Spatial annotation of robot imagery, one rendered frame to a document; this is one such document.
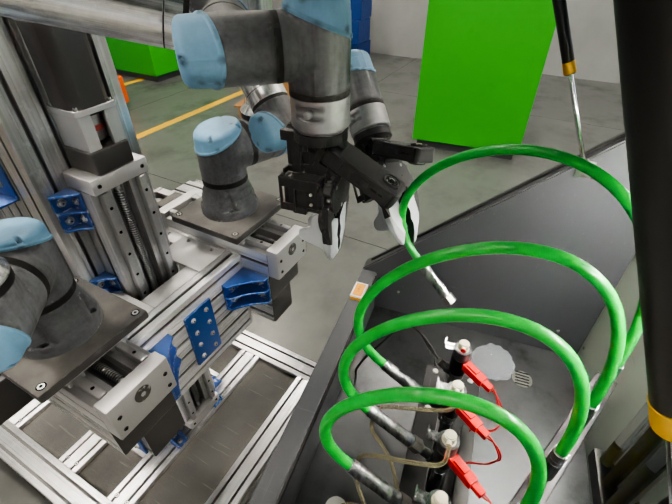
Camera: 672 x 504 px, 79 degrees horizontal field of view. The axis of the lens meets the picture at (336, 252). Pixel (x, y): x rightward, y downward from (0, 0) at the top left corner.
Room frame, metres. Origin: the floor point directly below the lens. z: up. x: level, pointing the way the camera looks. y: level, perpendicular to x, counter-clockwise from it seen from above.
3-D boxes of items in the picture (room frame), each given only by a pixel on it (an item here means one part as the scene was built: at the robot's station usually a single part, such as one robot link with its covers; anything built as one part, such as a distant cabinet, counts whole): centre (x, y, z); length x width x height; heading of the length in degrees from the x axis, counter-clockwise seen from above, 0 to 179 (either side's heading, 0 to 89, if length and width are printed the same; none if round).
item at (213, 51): (0.51, 0.12, 1.53); 0.11 x 0.11 x 0.08; 14
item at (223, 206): (0.96, 0.29, 1.09); 0.15 x 0.15 x 0.10
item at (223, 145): (0.96, 0.28, 1.20); 0.13 x 0.12 x 0.14; 132
